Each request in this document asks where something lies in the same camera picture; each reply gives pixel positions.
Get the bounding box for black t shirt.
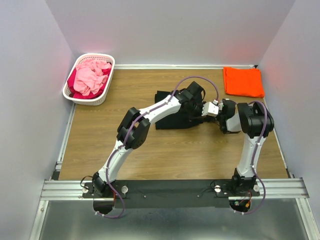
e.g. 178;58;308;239
154;90;206;130

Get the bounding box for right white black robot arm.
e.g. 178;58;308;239
215;99;274;196

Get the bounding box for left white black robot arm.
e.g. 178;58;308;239
92;81;206;198

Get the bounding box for folded orange t shirt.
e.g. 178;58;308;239
223;66;265;99

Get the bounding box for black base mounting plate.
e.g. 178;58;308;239
82;179;261;209

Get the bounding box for white plastic laundry basket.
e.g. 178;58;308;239
62;53;115;106

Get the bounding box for light pink t shirt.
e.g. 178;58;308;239
73;58;113;98

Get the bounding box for magenta t shirt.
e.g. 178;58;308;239
67;67;111;100

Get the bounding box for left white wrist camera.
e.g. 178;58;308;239
201;99;220;117

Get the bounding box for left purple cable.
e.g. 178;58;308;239
103;76;220;219

